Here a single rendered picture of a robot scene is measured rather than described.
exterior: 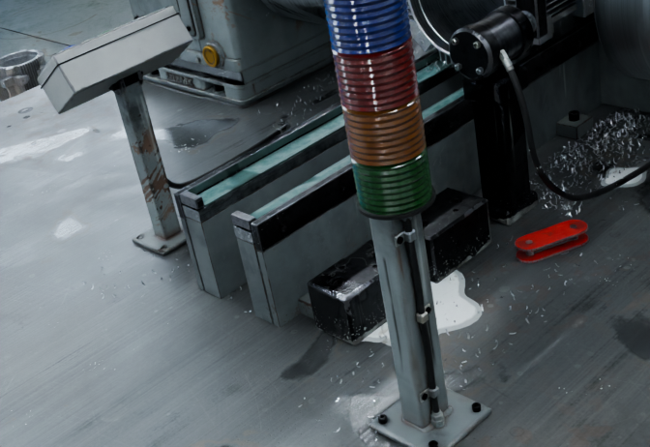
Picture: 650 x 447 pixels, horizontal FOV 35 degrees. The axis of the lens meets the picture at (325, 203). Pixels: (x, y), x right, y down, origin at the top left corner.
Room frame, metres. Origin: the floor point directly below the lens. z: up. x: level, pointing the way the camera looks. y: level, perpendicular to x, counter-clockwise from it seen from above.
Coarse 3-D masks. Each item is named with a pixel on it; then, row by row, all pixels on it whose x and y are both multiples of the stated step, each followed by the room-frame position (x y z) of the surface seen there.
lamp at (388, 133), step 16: (416, 96) 0.71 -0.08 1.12; (352, 112) 0.70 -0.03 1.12; (368, 112) 0.69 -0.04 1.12; (384, 112) 0.69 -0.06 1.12; (400, 112) 0.69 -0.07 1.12; (416, 112) 0.70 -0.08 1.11; (352, 128) 0.70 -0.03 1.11; (368, 128) 0.69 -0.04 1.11; (384, 128) 0.69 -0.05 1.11; (400, 128) 0.69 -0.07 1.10; (416, 128) 0.70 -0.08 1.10; (352, 144) 0.71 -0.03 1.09; (368, 144) 0.69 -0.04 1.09; (384, 144) 0.69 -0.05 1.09; (400, 144) 0.69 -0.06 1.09; (416, 144) 0.70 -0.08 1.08; (368, 160) 0.69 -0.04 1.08; (384, 160) 0.69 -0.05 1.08; (400, 160) 0.69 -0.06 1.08
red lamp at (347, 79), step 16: (400, 48) 0.69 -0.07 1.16; (336, 64) 0.71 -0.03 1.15; (352, 64) 0.69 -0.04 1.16; (368, 64) 0.69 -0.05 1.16; (384, 64) 0.69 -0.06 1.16; (400, 64) 0.69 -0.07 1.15; (352, 80) 0.70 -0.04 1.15; (368, 80) 0.69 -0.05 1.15; (384, 80) 0.69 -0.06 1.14; (400, 80) 0.69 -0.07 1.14; (416, 80) 0.71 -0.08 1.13; (352, 96) 0.70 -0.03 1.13; (368, 96) 0.69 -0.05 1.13; (384, 96) 0.69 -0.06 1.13; (400, 96) 0.69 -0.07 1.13
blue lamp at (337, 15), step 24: (336, 0) 0.70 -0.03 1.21; (360, 0) 0.69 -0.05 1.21; (384, 0) 0.69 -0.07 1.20; (336, 24) 0.70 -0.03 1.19; (360, 24) 0.69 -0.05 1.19; (384, 24) 0.69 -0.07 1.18; (408, 24) 0.71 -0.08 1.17; (336, 48) 0.71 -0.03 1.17; (360, 48) 0.69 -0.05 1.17; (384, 48) 0.69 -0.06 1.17
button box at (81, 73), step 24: (144, 24) 1.17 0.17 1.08; (168, 24) 1.18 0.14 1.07; (72, 48) 1.11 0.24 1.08; (96, 48) 1.12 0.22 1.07; (120, 48) 1.14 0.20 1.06; (144, 48) 1.15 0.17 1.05; (168, 48) 1.16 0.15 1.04; (48, 72) 1.11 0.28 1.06; (72, 72) 1.09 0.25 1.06; (96, 72) 1.10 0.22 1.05; (120, 72) 1.12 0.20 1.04; (144, 72) 1.18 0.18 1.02; (48, 96) 1.13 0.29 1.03; (72, 96) 1.08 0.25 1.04; (96, 96) 1.15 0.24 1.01
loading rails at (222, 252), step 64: (576, 64) 1.27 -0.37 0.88; (320, 128) 1.14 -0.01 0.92; (448, 128) 1.10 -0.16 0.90; (576, 128) 1.21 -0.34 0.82; (192, 192) 1.02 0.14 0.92; (256, 192) 1.04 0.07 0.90; (320, 192) 0.96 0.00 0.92; (192, 256) 1.01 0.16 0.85; (256, 256) 0.92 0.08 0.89; (320, 256) 0.95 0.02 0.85
